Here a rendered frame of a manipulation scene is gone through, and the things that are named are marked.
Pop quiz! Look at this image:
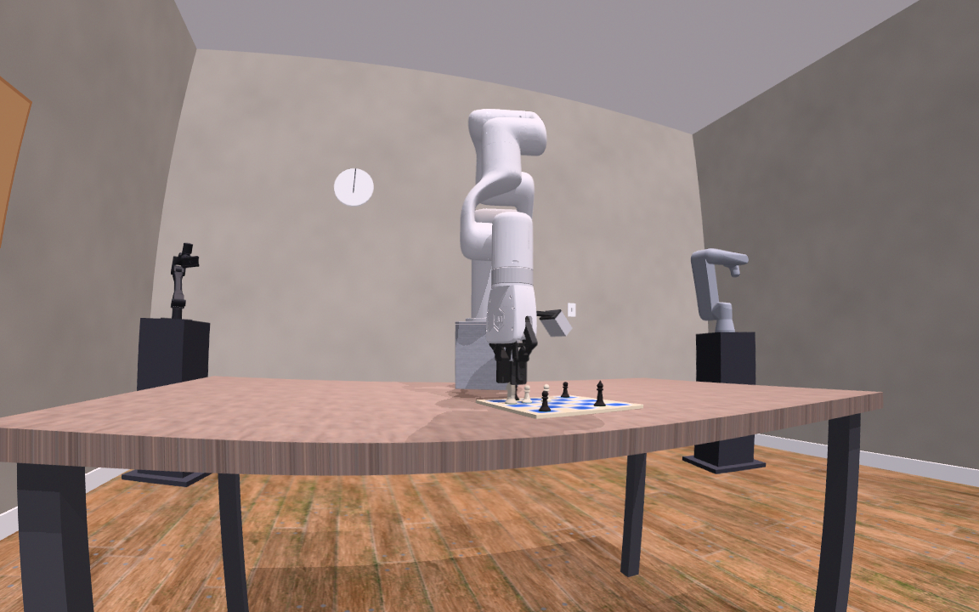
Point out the blue and cream chessboard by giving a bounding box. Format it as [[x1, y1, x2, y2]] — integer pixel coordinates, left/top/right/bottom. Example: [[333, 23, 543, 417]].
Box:
[[476, 395, 643, 419]]

